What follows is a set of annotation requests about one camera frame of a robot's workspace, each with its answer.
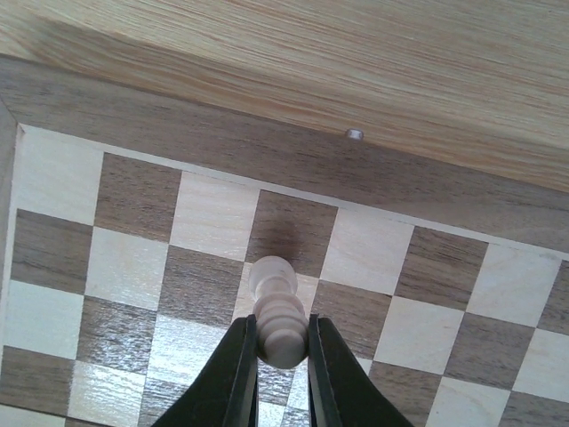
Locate white chess king piece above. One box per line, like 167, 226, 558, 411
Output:
248, 256, 309, 369

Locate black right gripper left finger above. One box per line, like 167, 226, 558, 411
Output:
154, 314, 259, 427

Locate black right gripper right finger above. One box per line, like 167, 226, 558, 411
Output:
308, 314, 411, 427

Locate wooden chess board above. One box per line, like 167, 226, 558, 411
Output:
1, 56, 568, 426

